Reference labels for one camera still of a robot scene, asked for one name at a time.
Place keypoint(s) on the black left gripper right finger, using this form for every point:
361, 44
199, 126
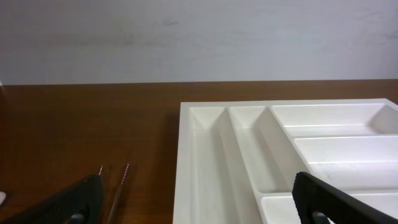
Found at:
319, 202

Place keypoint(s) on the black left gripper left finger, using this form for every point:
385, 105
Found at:
81, 202

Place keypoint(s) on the white cutlery tray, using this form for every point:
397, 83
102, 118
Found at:
237, 160

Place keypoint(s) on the long metal tongs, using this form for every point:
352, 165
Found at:
117, 196

